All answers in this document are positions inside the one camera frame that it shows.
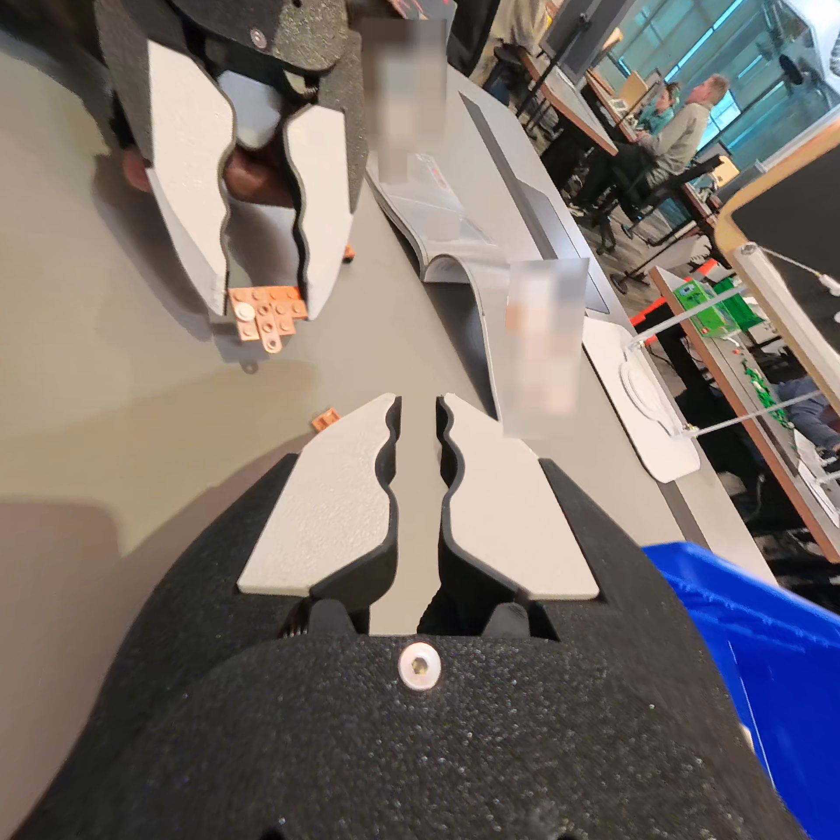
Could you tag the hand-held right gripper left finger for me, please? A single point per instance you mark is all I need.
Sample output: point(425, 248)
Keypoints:
point(321, 518)

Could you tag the orange plate assembly grey underside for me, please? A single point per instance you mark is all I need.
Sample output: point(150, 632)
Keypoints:
point(275, 305)

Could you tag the grey wooden-edged desk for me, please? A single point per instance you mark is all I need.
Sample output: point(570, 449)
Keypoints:
point(735, 380)

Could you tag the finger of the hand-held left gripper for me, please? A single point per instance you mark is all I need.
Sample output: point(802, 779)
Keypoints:
point(325, 197)
point(187, 164)

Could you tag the small orange brick plate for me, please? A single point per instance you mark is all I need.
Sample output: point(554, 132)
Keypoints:
point(325, 418)

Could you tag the grey monitor back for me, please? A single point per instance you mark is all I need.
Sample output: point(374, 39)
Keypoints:
point(584, 33)

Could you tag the grey instruction booklet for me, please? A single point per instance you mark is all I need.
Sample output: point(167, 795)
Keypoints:
point(453, 262)

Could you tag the orange plate with holes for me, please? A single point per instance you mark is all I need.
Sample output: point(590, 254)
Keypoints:
point(271, 341)

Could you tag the white flat base plate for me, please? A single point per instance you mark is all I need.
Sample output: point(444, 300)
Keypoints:
point(663, 433)

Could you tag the black office chair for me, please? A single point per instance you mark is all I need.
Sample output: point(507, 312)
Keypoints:
point(630, 190)

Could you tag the blue plastic bin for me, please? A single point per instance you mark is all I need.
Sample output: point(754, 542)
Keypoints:
point(754, 656)

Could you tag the white round stud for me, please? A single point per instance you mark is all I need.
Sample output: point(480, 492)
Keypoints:
point(244, 312)

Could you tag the black wooden-edged table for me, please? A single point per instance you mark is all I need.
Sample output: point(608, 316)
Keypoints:
point(800, 210)

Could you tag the person's left hand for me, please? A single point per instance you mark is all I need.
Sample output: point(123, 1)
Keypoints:
point(256, 177)

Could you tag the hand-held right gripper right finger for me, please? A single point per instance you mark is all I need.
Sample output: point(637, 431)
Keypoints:
point(518, 518)

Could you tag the white metal bar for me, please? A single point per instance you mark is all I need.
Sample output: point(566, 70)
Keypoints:
point(781, 295)

